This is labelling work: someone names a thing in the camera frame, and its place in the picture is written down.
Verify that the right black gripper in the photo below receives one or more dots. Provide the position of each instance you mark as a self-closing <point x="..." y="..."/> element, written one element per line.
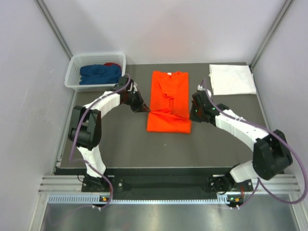
<point x="192" y="116"/>

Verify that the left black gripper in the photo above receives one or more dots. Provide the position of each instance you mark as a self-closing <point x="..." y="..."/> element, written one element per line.
<point x="140" y="106"/>

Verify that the orange t-shirt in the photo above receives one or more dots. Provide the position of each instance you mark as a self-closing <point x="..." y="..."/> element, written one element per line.
<point x="169" y="103"/>

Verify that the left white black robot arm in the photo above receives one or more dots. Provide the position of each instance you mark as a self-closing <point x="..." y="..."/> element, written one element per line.
<point x="85" y="129"/>

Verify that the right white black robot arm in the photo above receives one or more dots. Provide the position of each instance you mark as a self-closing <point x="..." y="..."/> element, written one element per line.
<point x="270" y="156"/>

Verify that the white folded t-shirt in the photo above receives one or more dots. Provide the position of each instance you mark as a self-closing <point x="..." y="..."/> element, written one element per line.
<point x="231" y="79"/>

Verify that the red t-shirt in basket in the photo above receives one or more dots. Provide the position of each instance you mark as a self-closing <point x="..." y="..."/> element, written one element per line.
<point x="112" y="64"/>

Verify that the blue t-shirt in basket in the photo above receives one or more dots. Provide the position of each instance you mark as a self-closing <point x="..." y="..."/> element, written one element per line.
<point x="99" y="74"/>

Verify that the white plastic basket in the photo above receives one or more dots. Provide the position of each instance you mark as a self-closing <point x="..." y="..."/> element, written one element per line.
<point x="73" y="76"/>

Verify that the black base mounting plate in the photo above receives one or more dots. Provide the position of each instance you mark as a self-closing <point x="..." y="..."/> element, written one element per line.
<point x="196" y="193"/>

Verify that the aluminium frame rail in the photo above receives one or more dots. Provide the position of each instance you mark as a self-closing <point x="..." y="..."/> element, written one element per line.
<point x="282" y="183"/>

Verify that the grey slotted cable duct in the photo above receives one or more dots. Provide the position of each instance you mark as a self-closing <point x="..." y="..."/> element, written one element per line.
<point x="101" y="200"/>

